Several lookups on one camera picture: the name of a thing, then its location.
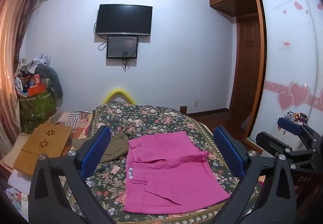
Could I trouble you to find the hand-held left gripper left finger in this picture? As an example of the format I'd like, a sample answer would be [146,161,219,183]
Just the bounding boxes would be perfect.
[28,125,119,224]

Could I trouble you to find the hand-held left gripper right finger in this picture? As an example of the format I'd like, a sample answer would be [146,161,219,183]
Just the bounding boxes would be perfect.
[213,125,296,224]

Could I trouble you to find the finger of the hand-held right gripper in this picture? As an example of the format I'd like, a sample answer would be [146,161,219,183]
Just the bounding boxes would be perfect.
[277,118,316,150]
[256,132,317,162]

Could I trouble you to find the pink pants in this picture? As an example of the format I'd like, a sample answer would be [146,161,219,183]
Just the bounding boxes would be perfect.
[124,131,231,214]

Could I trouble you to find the olive green pants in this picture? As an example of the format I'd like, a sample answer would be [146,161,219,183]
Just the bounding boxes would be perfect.
[76,130,130,163]

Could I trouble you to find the striped cloth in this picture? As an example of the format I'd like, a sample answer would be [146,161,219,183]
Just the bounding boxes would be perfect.
[48,111,91,138]

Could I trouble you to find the brown wooden folding table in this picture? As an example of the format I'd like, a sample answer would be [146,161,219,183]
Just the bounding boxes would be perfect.
[13,124,73,177]

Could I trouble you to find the wooden wardrobe with heart doors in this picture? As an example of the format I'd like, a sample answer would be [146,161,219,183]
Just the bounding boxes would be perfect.
[209,0,323,155]

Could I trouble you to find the floral bedspread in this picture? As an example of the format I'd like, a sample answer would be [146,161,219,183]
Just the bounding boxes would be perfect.
[58,101,261,224]

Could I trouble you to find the yellow foam tube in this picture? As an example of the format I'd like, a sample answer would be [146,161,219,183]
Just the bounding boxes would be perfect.
[104,89,137,105]

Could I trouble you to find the green patterned bag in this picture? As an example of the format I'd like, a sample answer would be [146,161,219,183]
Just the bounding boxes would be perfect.
[18,90,57,134]

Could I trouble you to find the brown wooden door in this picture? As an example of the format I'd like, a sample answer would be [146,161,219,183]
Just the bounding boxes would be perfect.
[228,15,261,114]

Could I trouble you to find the orange box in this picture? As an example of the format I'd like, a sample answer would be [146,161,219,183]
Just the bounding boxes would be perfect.
[27,85,47,96]

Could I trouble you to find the crumpled white cloth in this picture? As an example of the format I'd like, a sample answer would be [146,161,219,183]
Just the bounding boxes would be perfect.
[27,53,51,74]

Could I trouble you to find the striped brown curtain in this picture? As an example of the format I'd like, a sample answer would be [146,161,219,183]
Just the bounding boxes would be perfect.
[0,0,45,138]

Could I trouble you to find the black monitor cable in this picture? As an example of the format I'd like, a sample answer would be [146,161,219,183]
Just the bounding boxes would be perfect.
[122,51,132,72]

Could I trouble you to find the small black wall monitor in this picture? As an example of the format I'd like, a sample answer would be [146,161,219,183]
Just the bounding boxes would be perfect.
[106,35,139,59]

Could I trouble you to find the black wall television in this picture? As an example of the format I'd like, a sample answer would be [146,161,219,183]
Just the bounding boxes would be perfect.
[95,4,153,37]

